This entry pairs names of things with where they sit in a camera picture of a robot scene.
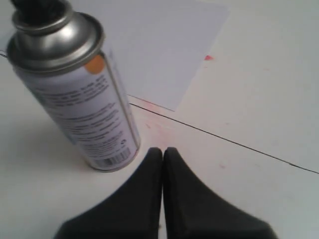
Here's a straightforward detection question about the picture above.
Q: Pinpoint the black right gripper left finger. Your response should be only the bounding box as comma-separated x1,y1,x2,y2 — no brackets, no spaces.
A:
55,147,162,239

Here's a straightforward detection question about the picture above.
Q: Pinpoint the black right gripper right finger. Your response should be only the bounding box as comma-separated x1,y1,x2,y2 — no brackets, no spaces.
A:
162,147,277,239

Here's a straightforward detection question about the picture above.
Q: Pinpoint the white spray paint can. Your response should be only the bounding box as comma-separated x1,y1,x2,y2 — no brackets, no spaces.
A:
6,0,141,172

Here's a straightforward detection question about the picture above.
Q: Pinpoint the white paper sheet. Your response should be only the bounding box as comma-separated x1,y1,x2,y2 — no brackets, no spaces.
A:
0,0,227,110

